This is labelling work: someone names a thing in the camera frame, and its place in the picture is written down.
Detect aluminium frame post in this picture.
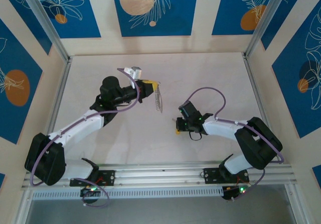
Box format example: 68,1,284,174
18,0,70,62
246,0,293,57

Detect aluminium side rail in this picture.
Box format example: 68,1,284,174
14,55,74,224
241,53,294,170

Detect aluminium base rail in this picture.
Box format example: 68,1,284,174
21,161,299,191

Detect right controller board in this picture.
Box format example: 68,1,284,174
222,185,249,202

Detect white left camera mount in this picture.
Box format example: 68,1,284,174
123,66,138,89

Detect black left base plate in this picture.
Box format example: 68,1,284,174
69,169,116,187

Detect controller board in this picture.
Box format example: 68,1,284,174
222,185,249,202
80,186,101,198

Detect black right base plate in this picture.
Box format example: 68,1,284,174
203,167,250,185

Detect left controller board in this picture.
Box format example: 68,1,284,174
80,186,101,198

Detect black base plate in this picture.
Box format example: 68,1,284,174
69,169,116,187
203,167,250,185

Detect slotted grey cable duct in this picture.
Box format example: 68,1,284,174
32,186,225,201

